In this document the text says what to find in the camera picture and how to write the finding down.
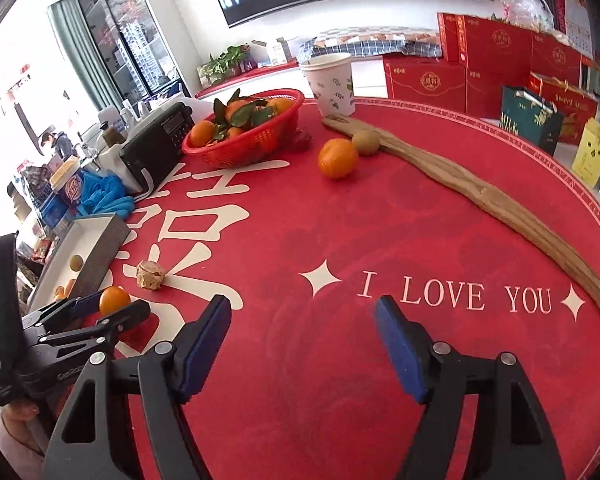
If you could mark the orange in tray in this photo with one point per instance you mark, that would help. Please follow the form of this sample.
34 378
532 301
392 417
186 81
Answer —
59 293
69 287

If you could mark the orange in tray front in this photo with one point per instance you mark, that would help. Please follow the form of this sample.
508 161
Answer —
69 287

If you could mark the dried husk physalis fruit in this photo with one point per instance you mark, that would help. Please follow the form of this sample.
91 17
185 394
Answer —
149 275

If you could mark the low red gift box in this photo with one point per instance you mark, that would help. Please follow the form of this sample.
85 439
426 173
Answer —
430 81

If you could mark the glass display cabinet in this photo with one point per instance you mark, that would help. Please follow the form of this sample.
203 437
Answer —
129 43

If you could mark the blue rubber gloves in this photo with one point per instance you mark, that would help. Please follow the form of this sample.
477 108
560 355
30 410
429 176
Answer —
104 195

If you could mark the red round table mat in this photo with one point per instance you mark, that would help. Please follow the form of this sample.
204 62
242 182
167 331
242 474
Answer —
303 387

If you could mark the oranges with leaves in basket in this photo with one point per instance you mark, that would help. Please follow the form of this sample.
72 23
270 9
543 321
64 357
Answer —
235 117

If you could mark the white shallow box tray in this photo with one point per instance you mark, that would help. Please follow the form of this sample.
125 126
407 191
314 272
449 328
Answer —
83 255

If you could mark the yellow carton box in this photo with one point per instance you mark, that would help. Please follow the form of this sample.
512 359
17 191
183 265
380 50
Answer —
586 163

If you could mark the black portable radio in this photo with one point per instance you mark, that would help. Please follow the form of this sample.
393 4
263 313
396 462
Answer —
156 145

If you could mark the red plastic fruit basket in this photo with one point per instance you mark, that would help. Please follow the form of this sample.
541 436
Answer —
256 144

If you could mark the long curved wooden stick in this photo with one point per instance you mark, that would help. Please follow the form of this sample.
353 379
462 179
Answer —
484 195

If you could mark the potted green plant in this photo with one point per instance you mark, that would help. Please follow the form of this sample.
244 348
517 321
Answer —
234 61

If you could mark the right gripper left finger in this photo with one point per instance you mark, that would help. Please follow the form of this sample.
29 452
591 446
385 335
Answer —
94 436

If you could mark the clear plastic bag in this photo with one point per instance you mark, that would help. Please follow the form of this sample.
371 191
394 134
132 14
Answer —
534 15

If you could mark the large orange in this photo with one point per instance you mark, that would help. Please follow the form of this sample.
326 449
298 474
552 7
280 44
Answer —
112 300

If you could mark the blue small box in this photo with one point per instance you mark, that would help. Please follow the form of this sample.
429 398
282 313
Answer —
56 214

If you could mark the brown kiwi fruit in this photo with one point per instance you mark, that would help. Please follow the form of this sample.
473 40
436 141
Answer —
366 142

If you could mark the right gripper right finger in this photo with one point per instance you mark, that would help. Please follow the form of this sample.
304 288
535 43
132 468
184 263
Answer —
511 439

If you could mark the dark red fruit by basket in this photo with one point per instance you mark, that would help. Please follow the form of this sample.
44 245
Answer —
302 140

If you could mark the person's left hand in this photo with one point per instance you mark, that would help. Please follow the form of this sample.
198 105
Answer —
21 410

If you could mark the red gift bag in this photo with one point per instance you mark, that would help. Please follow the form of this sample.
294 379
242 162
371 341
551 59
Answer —
577 105

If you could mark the orange in tray rear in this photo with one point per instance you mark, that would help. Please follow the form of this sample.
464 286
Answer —
59 293

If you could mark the dark green gift bag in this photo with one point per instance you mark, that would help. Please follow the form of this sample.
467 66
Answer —
531 117

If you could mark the orange near wooden stick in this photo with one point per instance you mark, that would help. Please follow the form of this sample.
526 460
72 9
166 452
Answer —
337 158

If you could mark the round snack tub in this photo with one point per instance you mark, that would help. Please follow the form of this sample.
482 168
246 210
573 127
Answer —
67 181

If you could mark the white floral paper cup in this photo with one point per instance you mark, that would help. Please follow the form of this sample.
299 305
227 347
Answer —
330 79

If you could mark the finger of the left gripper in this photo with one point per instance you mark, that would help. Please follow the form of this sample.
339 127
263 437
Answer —
60 357
62 314

